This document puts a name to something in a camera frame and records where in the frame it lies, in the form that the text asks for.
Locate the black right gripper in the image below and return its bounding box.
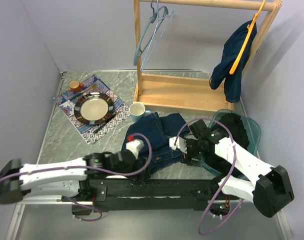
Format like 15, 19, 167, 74
180, 136, 205, 167

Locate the dark denim skirt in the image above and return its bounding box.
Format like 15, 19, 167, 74
209, 20, 257, 103

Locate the yellow plastic hanger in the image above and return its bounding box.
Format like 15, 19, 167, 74
229, 0, 266, 75

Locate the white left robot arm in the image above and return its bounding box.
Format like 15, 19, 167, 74
0, 150, 152, 205

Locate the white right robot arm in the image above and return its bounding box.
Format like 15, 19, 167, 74
169, 121, 294, 218

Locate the teal plastic hanger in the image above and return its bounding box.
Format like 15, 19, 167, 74
133, 0, 169, 66

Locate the black garment in basket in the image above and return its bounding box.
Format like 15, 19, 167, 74
201, 112, 250, 176

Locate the light blue mug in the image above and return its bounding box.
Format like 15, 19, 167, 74
129, 102, 152, 122

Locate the wooden clothes rack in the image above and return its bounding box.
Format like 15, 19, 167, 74
133, 0, 283, 115

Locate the teal plastic basket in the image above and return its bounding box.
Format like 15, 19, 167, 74
199, 109, 262, 178

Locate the striped rim dinner plate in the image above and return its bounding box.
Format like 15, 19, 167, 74
74, 92, 114, 126

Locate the blue patterned placemat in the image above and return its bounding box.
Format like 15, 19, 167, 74
54, 75, 130, 144

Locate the orange small cup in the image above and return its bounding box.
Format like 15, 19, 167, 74
69, 80, 84, 92

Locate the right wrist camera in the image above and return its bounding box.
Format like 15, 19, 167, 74
169, 136, 187, 154

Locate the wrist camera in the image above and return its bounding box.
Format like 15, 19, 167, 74
126, 135, 144, 159
169, 136, 187, 154

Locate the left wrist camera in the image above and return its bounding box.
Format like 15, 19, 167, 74
126, 135, 144, 159

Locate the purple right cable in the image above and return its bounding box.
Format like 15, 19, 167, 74
173, 117, 244, 236

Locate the purple cable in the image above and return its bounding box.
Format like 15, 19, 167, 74
173, 117, 244, 236
0, 132, 153, 223

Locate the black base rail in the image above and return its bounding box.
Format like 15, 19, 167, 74
70, 178, 218, 217

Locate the dark handled knife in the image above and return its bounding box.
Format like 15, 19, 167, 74
93, 111, 120, 134

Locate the green handled fork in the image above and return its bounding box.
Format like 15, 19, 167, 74
69, 84, 97, 101

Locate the light blue wire hanger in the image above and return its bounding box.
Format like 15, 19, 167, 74
133, 0, 174, 71

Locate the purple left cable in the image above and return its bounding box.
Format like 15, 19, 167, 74
0, 132, 153, 223

